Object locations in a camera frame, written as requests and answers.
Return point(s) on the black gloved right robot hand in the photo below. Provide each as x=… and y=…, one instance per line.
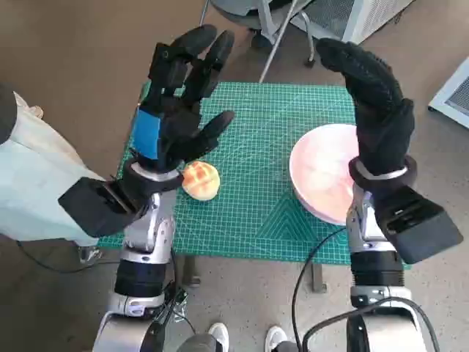
x=381, y=121

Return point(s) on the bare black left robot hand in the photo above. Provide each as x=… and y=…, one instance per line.
x=176, y=121

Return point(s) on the round bread bun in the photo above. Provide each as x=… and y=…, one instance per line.
x=201, y=183

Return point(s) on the pink bowl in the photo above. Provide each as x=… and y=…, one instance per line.
x=322, y=172

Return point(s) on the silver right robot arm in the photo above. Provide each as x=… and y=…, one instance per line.
x=373, y=271

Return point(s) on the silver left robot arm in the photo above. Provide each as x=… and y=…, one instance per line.
x=146, y=227

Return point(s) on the white vented appliance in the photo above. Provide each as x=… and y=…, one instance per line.
x=454, y=95

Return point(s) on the green cutting mat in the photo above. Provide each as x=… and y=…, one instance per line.
x=256, y=146

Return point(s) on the white mesh-front cabinet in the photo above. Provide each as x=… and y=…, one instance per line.
x=370, y=18

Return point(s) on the grey office chair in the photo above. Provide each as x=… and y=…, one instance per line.
x=238, y=14

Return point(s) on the silver metal rod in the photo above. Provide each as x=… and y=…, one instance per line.
x=278, y=45

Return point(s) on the grey table leg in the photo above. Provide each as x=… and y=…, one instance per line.
x=318, y=278
x=190, y=271

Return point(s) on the crumpled silver foil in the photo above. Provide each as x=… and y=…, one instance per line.
x=179, y=302

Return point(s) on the white shoe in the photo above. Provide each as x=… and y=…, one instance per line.
x=275, y=337
x=218, y=335

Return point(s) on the dark grey leg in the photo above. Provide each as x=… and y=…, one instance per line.
x=198, y=344
x=289, y=347

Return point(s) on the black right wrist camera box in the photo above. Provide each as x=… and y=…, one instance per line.
x=421, y=227

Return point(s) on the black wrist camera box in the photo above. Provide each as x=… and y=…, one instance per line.
x=95, y=209
x=421, y=227

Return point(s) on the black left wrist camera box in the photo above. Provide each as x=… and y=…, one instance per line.
x=95, y=209

